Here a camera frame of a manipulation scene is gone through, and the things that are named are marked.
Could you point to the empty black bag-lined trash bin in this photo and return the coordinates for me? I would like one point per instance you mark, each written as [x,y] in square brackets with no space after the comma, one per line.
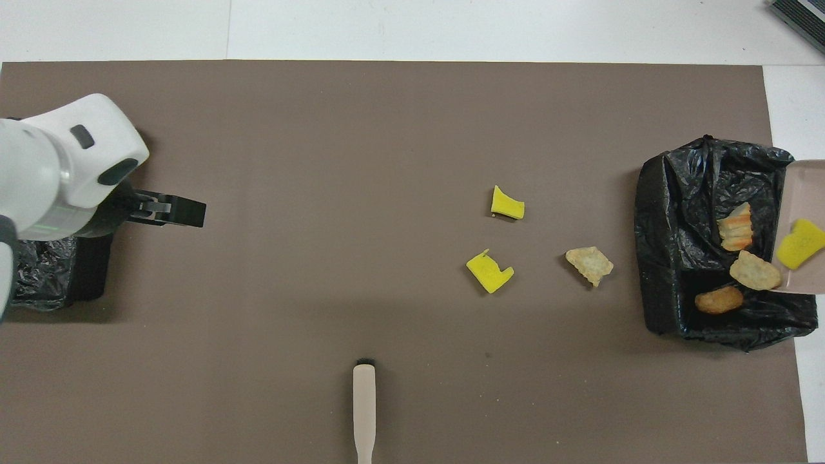
[71,270]

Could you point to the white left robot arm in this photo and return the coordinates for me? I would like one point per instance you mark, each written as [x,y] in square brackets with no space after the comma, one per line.
[64,161]

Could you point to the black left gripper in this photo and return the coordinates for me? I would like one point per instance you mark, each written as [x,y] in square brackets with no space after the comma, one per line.
[116,216]

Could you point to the orange-brown bread nugget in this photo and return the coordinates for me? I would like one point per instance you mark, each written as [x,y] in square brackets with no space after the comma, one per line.
[718,299]

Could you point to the beige brush with black bristles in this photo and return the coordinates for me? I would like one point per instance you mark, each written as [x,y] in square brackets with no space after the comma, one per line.
[364,406]

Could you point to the beige plastic dustpan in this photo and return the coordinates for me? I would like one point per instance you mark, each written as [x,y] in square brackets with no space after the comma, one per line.
[809,193]

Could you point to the notched yellow sponge piece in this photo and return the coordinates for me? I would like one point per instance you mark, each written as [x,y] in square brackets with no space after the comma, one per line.
[488,272]

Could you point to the brown table mat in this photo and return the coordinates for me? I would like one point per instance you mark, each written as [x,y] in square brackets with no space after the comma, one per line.
[322,193]

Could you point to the dark grey ribbed device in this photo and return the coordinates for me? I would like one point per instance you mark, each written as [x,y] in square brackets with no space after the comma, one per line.
[802,19]

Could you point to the oval beige bread chunk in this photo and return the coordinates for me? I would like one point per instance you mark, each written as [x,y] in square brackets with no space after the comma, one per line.
[754,270]

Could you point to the black bag-lined bin with trash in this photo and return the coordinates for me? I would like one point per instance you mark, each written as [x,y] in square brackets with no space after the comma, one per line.
[683,212]

